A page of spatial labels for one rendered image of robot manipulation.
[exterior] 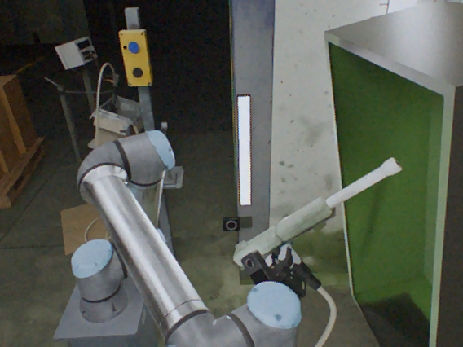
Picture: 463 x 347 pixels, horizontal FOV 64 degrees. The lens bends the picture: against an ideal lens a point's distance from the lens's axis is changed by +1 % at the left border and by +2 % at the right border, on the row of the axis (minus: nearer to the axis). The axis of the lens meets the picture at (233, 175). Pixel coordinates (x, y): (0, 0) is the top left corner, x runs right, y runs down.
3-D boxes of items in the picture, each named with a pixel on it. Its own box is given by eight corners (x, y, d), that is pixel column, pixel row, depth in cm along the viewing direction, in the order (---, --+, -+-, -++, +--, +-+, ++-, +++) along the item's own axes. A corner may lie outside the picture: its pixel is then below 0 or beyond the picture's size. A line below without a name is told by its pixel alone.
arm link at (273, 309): (259, 338, 56) (257, 384, 62) (315, 302, 61) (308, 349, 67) (225, 296, 62) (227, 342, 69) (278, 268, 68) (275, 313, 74)
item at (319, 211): (282, 308, 104) (226, 256, 99) (284, 295, 108) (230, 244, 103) (452, 230, 80) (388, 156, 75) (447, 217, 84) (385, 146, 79)
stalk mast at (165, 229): (176, 260, 261) (138, 7, 178) (175, 266, 256) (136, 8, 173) (167, 261, 261) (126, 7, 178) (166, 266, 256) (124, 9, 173)
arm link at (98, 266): (75, 282, 147) (63, 248, 138) (117, 263, 155) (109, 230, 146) (85, 307, 135) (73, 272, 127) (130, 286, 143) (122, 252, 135)
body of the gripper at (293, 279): (284, 289, 94) (280, 330, 84) (260, 269, 92) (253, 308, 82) (307, 276, 90) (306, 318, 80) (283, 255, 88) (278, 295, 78)
